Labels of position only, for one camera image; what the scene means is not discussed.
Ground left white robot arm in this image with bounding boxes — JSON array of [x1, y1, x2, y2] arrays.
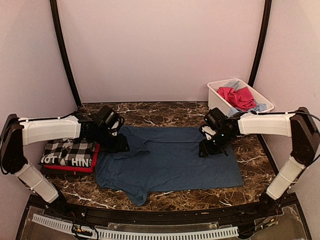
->
[[0, 110, 130, 218]]

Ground black white plaid shirt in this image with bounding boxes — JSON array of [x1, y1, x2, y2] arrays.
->
[[39, 139, 96, 168]]

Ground blue garment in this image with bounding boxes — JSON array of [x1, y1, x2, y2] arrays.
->
[[95, 125, 244, 206]]

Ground light blue cloth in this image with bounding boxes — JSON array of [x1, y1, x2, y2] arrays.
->
[[218, 81, 267, 116]]

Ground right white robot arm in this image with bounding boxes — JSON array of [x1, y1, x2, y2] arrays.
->
[[198, 107, 320, 217]]

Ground pink garment in bin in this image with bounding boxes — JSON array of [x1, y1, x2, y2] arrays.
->
[[217, 87, 257, 111]]

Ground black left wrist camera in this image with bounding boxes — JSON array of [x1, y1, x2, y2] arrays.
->
[[96, 106, 119, 129]]

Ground black frame post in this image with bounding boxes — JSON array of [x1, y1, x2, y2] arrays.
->
[[49, 0, 82, 108], [247, 0, 272, 87]]

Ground black front rail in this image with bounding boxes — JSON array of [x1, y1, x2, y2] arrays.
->
[[39, 202, 266, 226]]

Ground right black frame post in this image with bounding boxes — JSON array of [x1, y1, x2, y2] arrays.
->
[[247, 0, 272, 87]]

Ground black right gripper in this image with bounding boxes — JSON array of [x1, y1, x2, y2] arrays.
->
[[199, 130, 234, 157]]

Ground folded red t-shirt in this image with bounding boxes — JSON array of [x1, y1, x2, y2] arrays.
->
[[42, 143, 100, 175]]

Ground left black frame post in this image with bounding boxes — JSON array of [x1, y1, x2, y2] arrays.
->
[[49, 0, 82, 108]]

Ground white plastic laundry bin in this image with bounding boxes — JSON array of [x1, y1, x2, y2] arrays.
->
[[207, 78, 274, 115]]

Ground white slotted cable duct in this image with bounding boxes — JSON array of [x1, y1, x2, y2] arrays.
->
[[31, 213, 240, 240]]

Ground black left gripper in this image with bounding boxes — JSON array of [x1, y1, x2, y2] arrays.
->
[[93, 127, 129, 154]]

